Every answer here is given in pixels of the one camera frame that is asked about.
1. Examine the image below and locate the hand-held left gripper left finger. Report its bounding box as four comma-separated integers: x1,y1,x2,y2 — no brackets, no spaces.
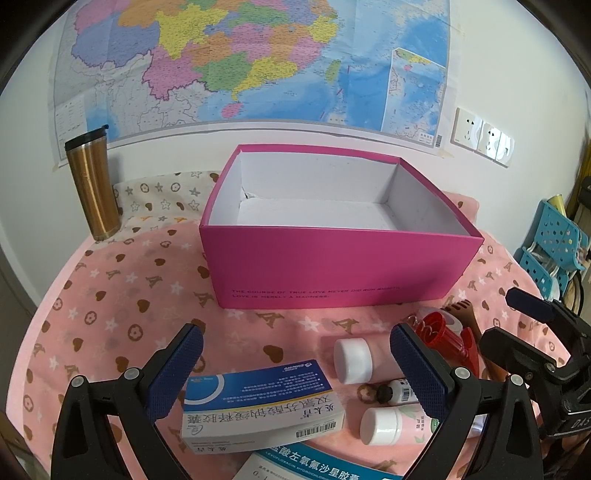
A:
50,323,206,480

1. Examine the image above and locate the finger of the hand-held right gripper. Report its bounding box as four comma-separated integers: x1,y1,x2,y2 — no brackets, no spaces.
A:
505,287,578,333
479,327,567,393

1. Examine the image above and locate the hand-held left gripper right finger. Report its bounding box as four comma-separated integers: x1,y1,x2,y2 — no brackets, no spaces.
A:
389,322,546,480

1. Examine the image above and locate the small black-capped bottle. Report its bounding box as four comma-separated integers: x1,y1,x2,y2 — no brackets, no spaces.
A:
376,377,419,407

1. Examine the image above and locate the red plastic toy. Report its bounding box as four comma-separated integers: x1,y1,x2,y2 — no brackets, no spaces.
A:
409,310,481,377

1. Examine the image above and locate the brown wooden comb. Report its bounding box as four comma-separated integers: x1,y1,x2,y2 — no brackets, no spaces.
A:
441,299,483,352

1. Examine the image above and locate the plain pink tube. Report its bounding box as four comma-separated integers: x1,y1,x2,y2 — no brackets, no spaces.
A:
334,337,407,385

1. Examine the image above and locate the green print pink tube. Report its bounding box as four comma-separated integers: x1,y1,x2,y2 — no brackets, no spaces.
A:
359,402,439,446

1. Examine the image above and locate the white blue medicine box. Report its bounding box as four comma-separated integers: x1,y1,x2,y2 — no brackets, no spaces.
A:
181,359,346,453

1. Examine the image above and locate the pink cardboard box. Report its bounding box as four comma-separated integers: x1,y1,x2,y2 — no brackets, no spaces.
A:
199,144,485,309

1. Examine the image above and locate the teal white medicine box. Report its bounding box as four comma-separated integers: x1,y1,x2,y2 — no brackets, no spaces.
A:
231,445,407,480

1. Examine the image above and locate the blue plastic rack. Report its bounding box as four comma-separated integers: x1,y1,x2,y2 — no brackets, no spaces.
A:
515,196,585,298

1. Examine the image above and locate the pink patterned blanket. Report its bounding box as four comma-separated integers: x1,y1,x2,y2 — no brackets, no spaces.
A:
21,189,573,480

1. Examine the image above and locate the cream patterned cloth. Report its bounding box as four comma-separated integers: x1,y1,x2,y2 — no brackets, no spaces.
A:
112,171,221,227

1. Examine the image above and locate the gold metal tumbler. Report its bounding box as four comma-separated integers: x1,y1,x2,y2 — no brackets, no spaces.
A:
65,124,122,241

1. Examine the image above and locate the white wall plate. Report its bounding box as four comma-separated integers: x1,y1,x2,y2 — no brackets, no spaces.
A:
495,134,515,168

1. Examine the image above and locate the white wall socket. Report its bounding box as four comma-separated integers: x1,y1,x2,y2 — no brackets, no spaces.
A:
475,121,502,158
451,107,483,151

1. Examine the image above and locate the colourful wall map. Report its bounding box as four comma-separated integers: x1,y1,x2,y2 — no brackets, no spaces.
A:
48,0,451,167

